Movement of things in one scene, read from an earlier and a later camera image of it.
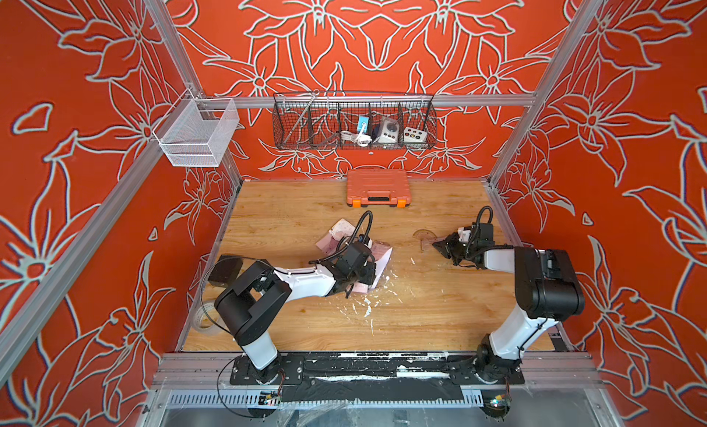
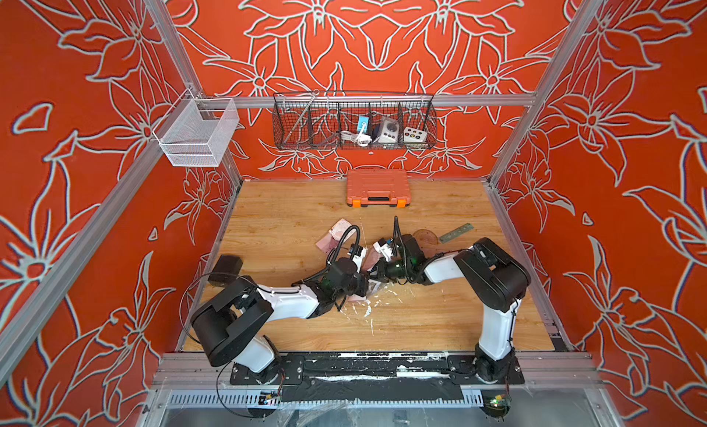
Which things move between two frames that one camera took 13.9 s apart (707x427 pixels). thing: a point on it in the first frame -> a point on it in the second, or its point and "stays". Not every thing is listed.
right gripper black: x=446 y=248 -> x=381 y=271
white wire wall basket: x=197 y=132 stays
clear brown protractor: x=426 y=238 stays
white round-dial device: x=389 y=131 stays
